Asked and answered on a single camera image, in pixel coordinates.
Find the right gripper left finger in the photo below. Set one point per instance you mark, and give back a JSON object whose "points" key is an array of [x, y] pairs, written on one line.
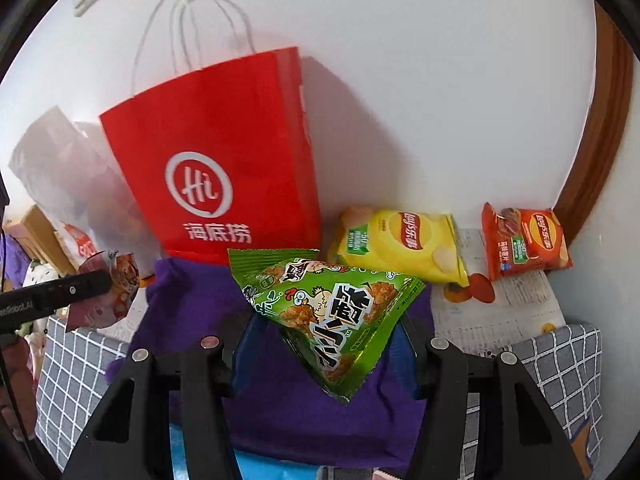
{"points": [[127, 435]]}

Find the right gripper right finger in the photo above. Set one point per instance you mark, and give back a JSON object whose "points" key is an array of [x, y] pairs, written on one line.
{"points": [[519, 437]]}

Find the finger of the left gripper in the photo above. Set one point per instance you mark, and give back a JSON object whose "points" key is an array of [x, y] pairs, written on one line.
{"points": [[27, 304]]}

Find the pink snack packet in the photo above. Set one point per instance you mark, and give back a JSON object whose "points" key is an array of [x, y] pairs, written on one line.
{"points": [[118, 287]]}

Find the green triangular snack packet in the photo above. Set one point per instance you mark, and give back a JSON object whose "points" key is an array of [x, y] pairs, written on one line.
{"points": [[336, 319]]}

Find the person's left hand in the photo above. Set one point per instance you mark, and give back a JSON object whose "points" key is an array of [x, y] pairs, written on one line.
{"points": [[22, 383]]}

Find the wooden headboard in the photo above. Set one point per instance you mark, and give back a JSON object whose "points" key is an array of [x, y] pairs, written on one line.
{"points": [[36, 235]]}

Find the grey checked bed sheet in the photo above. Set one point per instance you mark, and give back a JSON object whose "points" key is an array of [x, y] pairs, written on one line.
{"points": [[565, 364]]}

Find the blue tissue pack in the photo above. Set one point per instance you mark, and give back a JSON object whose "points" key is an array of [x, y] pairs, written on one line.
{"points": [[252, 466]]}

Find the white Miniso plastic bag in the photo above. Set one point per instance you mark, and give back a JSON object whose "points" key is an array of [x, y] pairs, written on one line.
{"points": [[74, 179]]}

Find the purple towel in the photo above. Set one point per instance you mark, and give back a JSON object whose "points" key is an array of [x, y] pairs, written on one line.
{"points": [[280, 411]]}

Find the orange chips bag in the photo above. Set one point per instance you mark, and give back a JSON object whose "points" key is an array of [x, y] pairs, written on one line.
{"points": [[521, 240]]}

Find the yellow chips bag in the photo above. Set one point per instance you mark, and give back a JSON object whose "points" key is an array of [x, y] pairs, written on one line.
{"points": [[420, 245]]}

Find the red paper shopping bag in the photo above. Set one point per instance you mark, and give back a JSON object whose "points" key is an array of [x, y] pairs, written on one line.
{"points": [[220, 158]]}

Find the brown wooden door frame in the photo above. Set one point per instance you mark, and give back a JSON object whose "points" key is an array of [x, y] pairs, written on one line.
{"points": [[604, 127]]}

